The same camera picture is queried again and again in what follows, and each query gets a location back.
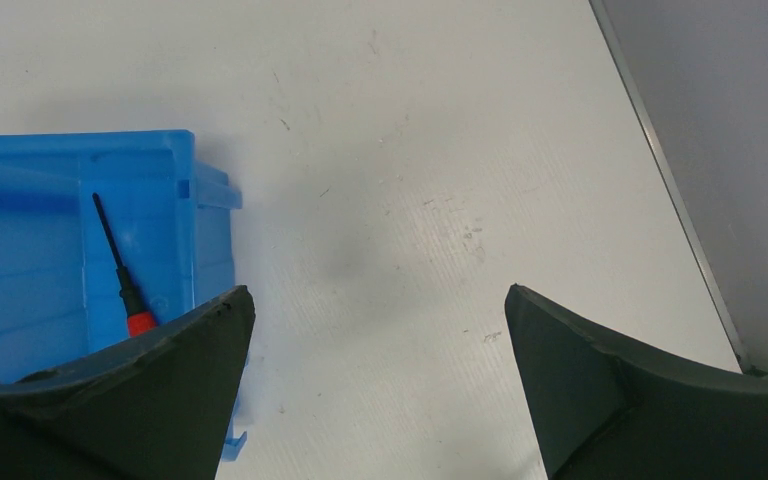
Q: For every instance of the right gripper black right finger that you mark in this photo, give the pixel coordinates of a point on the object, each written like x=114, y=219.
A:
x=607, y=406

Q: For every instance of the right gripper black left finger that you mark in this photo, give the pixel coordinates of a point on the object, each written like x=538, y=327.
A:
x=160, y=405

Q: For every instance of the red black screwdriver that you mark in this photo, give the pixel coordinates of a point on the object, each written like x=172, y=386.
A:
x=139, y=318

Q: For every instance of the blue plastic bin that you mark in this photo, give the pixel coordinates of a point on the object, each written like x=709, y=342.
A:
x=73, y=206

